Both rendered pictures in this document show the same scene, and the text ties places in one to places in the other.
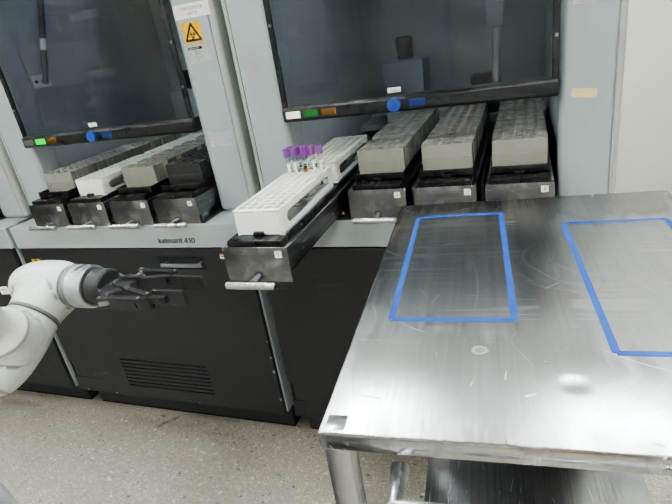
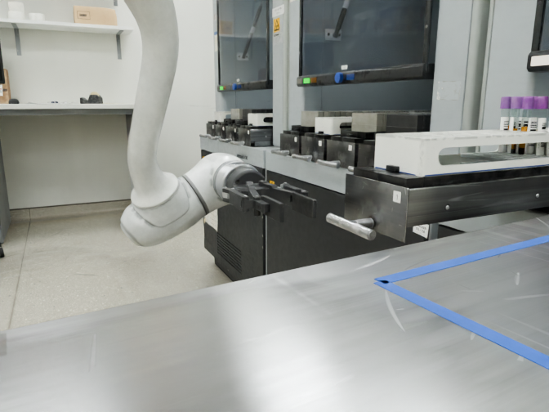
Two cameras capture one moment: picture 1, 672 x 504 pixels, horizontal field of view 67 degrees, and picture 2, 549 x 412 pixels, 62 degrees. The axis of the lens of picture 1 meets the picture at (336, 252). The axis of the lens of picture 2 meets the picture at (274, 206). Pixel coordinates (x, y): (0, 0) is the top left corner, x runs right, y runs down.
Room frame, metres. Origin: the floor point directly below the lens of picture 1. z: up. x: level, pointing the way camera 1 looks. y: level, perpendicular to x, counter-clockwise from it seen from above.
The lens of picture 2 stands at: (0.32, -0.16, 0.91)
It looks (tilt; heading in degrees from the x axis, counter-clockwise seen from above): 13 degrees down; 42
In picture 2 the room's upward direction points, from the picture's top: straight up
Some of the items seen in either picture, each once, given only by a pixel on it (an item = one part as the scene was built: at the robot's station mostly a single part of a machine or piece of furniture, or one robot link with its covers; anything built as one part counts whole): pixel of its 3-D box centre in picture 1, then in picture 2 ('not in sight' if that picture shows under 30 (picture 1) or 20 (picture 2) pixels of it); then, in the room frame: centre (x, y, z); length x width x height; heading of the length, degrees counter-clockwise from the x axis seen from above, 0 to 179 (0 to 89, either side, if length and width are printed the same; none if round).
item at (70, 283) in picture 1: (86, 286); (238, 183); (0.96, 0.51, 0.75); 0.09 x 0.06 x 0.09; 157
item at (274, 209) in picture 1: (289, 200); (472, 153); (1.04, 0.08, 0.83); 0.30 x 0.10 x 0.06; 158
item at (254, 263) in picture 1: (316, 202); (528, 182); (1.16, 0.03, 0.78); 0.73 x 0.14 x 0.09; 158
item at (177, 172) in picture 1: (186, 173); (403, 127); (1.39, 0.37, 0.85); 0.12 x 0.02 x 0.06; 68
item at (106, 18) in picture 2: not in sight; (95, 18); (2.10, 3.27, 1.52); 0.29 x 0.22 x 0.12; 157
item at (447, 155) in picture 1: (447, 156); not in sight; (1.12, -0.28, 0.85); 0.12 x 0.02 x 0.06; 67
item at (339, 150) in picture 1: (336, 160); not in sight; (1.33, -0.04, 0.83); 0.30 x 0.10 x 0.06; 158
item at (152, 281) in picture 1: (149, 282); (278, 194); (0.93, 0.38, 0.75); 0.11 x 0.01 x 0.04; 83
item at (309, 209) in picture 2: (187, 282); (303, 204); (0.90, 0.29, 0.75); 0.07 x 0.01 x 0.03; 67
